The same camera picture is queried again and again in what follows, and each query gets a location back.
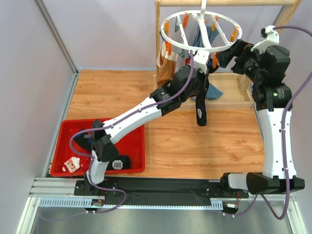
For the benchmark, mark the wooden rack frame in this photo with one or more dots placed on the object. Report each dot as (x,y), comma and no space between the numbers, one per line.
(235,87)

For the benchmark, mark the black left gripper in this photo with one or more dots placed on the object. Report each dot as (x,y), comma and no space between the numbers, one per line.
(203,79)

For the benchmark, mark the black base mat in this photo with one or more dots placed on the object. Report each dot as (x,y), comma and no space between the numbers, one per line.
(159,191)

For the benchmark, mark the red plastic bin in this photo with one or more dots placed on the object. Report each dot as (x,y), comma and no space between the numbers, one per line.
(131,150)

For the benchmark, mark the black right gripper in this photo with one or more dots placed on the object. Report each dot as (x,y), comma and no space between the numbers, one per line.
(234,55)

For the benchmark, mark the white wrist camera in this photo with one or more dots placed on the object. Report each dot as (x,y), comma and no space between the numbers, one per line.
(200,60)
(271,37)

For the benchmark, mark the red santa sock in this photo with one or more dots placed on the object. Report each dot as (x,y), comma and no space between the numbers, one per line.
(72,165)
(187,62)

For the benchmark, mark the aluminium rail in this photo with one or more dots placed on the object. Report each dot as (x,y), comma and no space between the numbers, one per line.
(59,192)

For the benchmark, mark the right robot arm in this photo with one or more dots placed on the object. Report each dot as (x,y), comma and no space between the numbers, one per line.
(271,95)

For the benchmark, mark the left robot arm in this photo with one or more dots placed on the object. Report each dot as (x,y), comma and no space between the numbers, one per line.
(187,82)

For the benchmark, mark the brown cream hanging sock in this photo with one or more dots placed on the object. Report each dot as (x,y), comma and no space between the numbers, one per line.
(167,65)

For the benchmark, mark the orange clip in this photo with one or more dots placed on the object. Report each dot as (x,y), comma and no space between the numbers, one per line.
(234,35)
(168,48)
(215,61)

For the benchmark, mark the orange clip front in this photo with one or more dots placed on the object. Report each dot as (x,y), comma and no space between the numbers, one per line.
(215,61)

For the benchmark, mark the black sock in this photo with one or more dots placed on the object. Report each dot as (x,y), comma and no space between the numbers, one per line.
(201,115)
(122,162)

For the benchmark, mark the white round clip hanger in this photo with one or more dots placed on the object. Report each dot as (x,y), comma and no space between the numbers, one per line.
(199,17)

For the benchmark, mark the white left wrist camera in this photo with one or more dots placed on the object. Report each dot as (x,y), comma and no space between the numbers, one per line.
(200,60)

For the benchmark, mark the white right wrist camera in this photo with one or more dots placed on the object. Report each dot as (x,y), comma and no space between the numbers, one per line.
(271,37)

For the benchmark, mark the orange clip right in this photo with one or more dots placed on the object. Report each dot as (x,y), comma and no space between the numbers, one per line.
(234,35)

